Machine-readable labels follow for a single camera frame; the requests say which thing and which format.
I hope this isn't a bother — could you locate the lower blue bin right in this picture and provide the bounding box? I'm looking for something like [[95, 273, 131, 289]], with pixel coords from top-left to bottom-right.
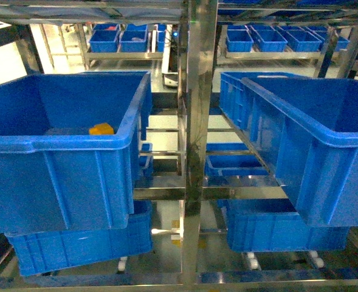
[[218, 199, 349, 252]]

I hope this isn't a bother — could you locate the stainless steel shelf rack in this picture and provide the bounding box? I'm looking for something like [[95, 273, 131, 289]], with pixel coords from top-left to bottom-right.
[[0, 1, 358, 291]]

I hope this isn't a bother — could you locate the large blue bin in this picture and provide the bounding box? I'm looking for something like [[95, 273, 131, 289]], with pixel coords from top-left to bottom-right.
[[0, 71, 151, 235], [241, 77, 358, 227]]

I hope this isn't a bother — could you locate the large blue bin left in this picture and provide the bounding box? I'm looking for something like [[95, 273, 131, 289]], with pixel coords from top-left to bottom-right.
[[0, 71, 151, 235]]

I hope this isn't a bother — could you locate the blue bin behind right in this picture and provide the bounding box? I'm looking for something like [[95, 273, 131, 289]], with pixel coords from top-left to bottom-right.
[[219, 72, 308, 130]]

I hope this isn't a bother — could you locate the yellow two-stud toy block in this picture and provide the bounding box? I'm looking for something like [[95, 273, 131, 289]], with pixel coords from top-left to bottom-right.
[[89, 123, 115, 136]]

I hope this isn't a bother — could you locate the large blue bin right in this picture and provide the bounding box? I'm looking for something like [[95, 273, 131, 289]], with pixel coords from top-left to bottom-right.
[[241, 77, 358, 227]]

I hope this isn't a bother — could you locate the lower blue bin left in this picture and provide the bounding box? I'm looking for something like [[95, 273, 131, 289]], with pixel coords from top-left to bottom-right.
[[6, 200, 153, 276]]

